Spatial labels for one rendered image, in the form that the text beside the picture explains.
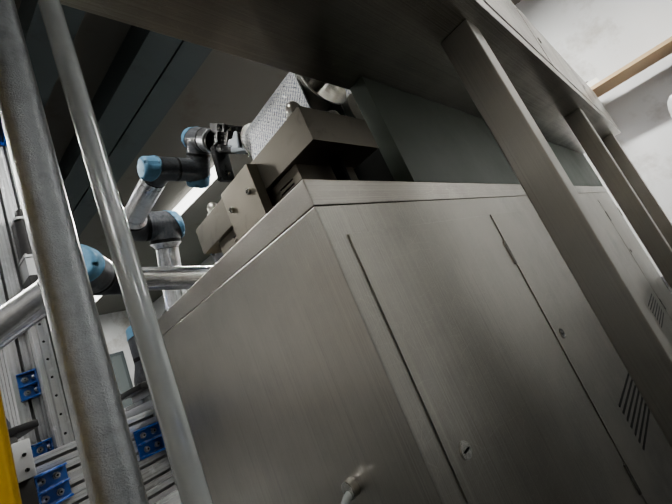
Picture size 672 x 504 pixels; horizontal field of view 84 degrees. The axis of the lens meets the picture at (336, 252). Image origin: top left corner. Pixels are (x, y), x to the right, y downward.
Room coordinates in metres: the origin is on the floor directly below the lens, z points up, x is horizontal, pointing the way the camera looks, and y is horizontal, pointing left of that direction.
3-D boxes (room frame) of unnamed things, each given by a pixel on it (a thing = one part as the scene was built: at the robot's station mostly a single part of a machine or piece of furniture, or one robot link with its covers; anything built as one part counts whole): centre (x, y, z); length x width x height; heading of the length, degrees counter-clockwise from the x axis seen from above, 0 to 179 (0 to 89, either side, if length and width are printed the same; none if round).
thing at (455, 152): (1.49, -0.92, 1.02); 2.24 x 0.04 x 0.24; 138
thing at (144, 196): (1.17, 0.55, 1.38); 0.49 x 0.11 x 0.12; 48
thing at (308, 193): (1.60, -0.60, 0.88); 2.52 x 0.66 x 0.04; 138
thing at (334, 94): (0.76, -0.13, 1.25); 0.15 x 0.01 x 0.15; 138
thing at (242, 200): (0.60, 0.11, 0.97); 0.10 x 0.03 x 0.11; 48
